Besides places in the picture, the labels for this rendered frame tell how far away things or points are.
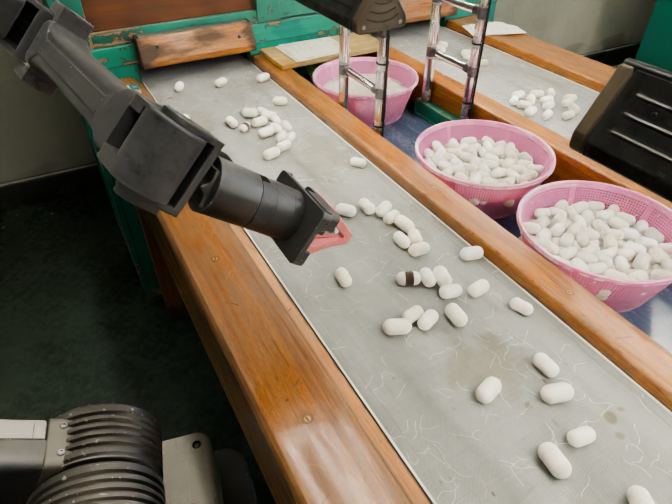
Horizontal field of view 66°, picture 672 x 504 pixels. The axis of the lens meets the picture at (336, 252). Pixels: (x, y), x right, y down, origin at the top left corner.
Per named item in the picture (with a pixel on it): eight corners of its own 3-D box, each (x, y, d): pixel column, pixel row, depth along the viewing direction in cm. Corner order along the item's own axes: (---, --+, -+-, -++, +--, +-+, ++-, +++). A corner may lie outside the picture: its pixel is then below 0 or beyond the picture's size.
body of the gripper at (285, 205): (295, 173, 59) (243, 149, 54) (338, 219, 52) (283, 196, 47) (266, 219, 61) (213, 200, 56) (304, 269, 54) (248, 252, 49)
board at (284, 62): (282, 70, 133) (281, 65, 132) (259, 53, 143) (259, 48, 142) (388, 49, 145) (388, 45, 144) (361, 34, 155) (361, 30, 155)
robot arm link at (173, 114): (116, 198, 43) (172, 110, 42) (88, 152, 51) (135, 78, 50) (227, 248, 51) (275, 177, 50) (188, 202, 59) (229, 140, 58)
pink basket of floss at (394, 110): (402, 141, 122) (405, 103, 116) (298, 125, 129) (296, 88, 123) (423, 97, 142) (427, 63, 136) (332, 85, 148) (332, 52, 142)
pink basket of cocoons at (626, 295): (597, 355, 73) (621, 308, 67) (472, 250, 91) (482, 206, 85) (710, 291, 83) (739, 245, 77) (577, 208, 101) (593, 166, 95)
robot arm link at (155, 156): (3, 62, 68) (45, -8, 67) (46, 86, 72) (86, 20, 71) (107, 206, 41) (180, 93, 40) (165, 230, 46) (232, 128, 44)
